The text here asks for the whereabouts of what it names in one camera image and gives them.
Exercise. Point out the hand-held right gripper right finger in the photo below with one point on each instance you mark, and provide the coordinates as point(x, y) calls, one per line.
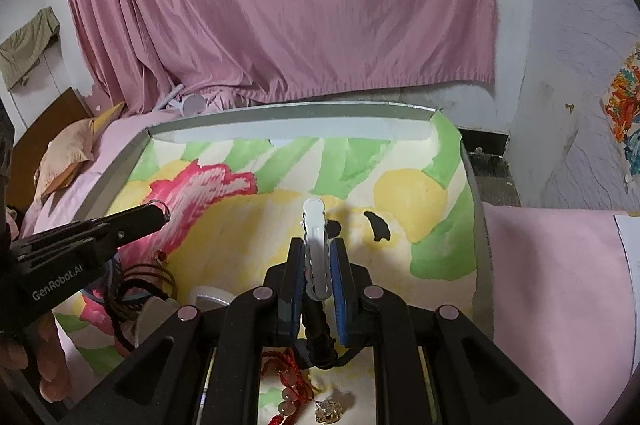
point(341, 285)

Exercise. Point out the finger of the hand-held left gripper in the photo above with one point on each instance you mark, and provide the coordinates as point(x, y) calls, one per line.
point(100, 237)
point(125, 216)

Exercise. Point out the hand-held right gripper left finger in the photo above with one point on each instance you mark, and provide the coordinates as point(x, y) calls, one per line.
point(298, 275)

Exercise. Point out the thin metal hoop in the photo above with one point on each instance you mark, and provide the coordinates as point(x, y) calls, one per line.
point(161, 202)

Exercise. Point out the white plastic hair clip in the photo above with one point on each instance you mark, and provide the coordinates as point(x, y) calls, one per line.
point(314, 225)

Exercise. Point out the person's left hand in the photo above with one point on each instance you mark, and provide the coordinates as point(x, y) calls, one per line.
point(42, 355)

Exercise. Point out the dark thin bangles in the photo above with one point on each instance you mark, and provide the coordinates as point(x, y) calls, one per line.
point(145, 280)

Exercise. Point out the small black curved piece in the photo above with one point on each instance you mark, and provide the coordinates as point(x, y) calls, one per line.
point(377, 225)

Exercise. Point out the peach pillow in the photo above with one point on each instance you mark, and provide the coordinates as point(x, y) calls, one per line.
point(62, 155)

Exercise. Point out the white round object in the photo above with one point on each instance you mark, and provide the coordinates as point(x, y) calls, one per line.
point(210, 295)

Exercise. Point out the yellow cushion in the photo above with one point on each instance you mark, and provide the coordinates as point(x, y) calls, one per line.
point(109, 114)

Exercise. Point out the grey tray with floral lining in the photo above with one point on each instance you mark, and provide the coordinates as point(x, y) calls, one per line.
point(400, 185)

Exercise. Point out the brown wooden headboard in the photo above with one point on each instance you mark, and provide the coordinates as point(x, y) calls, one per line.
point(45, 125)

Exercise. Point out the white plastic object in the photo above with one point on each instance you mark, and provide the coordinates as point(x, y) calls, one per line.
point(192, 102)

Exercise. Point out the olive hanging cloth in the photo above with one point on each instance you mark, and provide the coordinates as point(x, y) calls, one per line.
point(27, 45)

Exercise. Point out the pink bed sheet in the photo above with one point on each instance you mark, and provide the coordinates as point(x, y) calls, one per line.
point(550, 305)

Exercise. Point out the pink curtain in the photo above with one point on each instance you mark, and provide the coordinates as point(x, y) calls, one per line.
point(275, 5)

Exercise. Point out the white printed paper sheets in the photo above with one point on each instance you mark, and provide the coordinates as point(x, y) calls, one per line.
point(629, 245)

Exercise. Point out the colourful cartoon wall poster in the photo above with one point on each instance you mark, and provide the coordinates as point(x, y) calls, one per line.
point(625, 115)

